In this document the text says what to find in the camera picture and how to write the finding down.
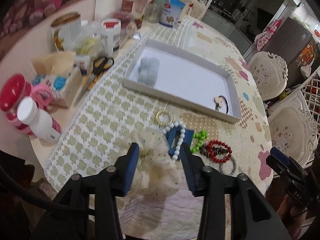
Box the clear bag red contents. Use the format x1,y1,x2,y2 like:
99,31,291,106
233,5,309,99
110,11,138,38

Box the white shallow box tray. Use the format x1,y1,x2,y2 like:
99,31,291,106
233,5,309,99
123,39,242,124

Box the pink bear printed blanket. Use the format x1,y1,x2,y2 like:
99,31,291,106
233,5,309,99
0,0,100,40

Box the white paper cup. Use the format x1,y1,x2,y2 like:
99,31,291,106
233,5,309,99
178,1,194,23

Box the cream sheer scrunchie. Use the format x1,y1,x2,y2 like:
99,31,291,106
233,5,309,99
127,129,183,203

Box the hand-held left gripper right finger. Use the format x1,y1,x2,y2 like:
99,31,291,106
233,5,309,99
180,141,293,240

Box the kitchen cabinets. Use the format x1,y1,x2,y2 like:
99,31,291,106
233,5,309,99
201,0,288,55

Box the blue white milk powder can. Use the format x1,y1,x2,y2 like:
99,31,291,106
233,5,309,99
159,0,187,27

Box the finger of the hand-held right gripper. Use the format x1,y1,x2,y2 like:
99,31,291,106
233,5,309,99
265,147,307,178

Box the clear bag yellow contents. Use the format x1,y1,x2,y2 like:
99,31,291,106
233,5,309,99
75,21,105,55

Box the clear gold spiral hair tie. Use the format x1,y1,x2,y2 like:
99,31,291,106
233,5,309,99
155,109,174,126

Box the black hair tie pink charm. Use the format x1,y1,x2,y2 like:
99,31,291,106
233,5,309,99
214,95,230,114

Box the tissue box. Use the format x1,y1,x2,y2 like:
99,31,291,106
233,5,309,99
31,51,83,108

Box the grey woven hair ring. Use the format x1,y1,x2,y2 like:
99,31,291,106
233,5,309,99
219,156,237,174

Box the light blue fluffy scrunchie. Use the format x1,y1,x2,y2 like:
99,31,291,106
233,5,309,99
137,57,160,85

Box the black yellow scissors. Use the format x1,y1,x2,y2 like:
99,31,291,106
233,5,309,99
75,56,115,105

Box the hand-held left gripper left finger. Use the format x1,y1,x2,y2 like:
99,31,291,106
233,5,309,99
30,142,140,240

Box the small empty glass jar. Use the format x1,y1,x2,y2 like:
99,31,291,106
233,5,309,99
144,3,160,23

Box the dark grey refrigerator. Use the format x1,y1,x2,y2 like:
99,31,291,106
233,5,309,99
260,17,320,88

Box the dark brown bead bracelet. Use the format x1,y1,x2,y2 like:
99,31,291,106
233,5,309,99
199,144,225,158

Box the pink floral hanging cloth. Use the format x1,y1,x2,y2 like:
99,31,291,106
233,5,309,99
255,19,282,50

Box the white bead necklace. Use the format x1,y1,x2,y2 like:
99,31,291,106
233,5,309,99
160,121,187,160

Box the white bottle red cap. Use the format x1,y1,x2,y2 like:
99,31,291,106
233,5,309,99
101,19,122,55

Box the green bead bracelet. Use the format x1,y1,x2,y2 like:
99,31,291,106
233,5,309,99
190,130,208,153

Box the white bottle pink label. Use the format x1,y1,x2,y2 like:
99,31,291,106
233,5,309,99
16,97,62,144

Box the red bead bracelet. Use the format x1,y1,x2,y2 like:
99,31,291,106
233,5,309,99
208,140,232,163

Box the gold rim tin can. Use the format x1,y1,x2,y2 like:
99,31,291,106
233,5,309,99
51,13,82,52

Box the blue hair claw clip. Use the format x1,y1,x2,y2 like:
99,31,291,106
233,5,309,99
166,126,195,155

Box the white lattice rack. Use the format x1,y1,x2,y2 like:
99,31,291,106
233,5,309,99
297,67,320,130

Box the white plastic bag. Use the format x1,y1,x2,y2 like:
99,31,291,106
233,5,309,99
300,64,313,78

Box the black cable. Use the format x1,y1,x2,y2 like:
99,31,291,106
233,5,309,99
0,166,97,215

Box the small white packet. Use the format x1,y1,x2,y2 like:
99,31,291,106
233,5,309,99
74,55,91,77

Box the patchwork printed tablecloth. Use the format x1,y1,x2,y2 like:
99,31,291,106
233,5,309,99
45,15,273,240

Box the red lid pink jar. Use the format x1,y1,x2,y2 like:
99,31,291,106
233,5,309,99
0,74,33,135

